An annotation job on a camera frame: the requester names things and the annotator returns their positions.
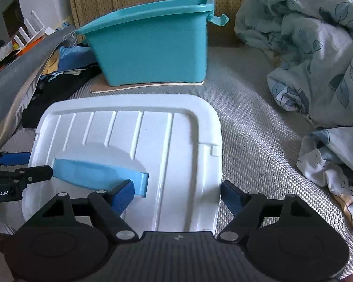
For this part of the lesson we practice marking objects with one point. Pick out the teal plastic storage bin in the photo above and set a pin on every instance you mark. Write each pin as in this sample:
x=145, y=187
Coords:
x=160, y=42

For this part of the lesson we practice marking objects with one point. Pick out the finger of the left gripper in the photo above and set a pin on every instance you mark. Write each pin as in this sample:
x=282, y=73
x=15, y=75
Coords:
x=11, y=159

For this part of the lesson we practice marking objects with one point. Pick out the white lid with blue handle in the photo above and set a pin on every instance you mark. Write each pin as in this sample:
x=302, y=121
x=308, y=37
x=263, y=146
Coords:
x=174, y=138

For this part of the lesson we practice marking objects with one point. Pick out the floral light blue blanket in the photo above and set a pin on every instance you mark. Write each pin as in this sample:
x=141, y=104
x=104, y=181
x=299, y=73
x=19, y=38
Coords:
x=312, y=41

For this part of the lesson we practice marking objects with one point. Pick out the white rack with orange box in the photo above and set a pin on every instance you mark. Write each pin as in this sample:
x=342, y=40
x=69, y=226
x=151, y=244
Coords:
x=25, y=38

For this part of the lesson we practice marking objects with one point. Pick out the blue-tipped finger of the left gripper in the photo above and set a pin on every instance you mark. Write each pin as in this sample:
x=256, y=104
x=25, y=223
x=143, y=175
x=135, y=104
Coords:
x=29, y=174

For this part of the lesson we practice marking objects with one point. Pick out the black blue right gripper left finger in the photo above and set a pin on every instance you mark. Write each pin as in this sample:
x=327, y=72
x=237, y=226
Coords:
x=107, y=208

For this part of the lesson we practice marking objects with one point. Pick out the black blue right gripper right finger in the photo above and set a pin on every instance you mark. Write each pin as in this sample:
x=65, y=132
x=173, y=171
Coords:
x=246, y=209

